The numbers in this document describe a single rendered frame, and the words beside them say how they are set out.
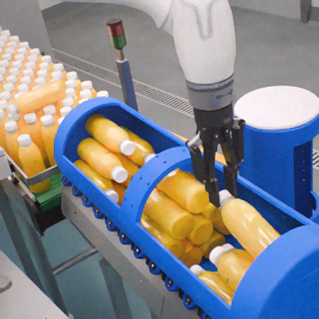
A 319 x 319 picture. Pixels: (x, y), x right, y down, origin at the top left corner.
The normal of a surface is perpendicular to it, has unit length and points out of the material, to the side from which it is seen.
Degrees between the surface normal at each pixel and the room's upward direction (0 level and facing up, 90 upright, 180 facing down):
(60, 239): 0
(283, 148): 90
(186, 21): 80
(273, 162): 90
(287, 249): 9
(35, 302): 0
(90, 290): 0
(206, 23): 83
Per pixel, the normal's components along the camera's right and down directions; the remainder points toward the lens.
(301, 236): -0.01, -0.88
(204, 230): 0.53, 0.42
